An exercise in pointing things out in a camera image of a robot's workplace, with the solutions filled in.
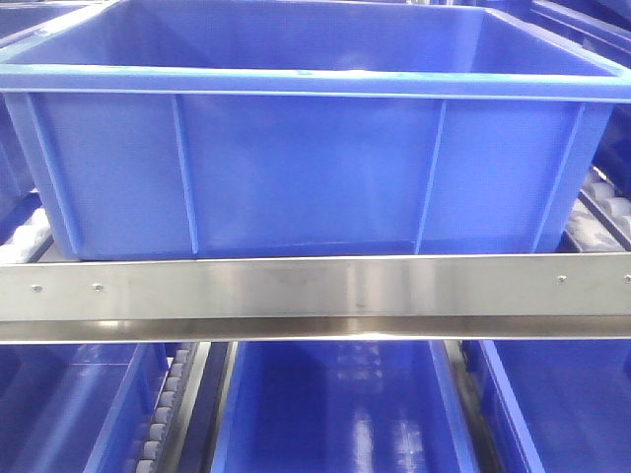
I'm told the blue target box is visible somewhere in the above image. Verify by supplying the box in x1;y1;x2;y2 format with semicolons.
1;1;630;260

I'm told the lower middle blue bin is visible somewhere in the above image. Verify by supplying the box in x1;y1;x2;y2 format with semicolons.
211;341;478;472

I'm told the blue bin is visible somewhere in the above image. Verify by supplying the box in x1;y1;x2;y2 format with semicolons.
1;343;168;472
462;340;630;472
211;341;478;472

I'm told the steel front crossbar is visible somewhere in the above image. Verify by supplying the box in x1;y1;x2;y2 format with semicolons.
1;252;630;344

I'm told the lower right blue bin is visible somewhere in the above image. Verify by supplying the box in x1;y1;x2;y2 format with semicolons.
462;340;630;472

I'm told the lower left blue bin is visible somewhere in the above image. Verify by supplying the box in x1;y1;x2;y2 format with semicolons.
1;343;168;472

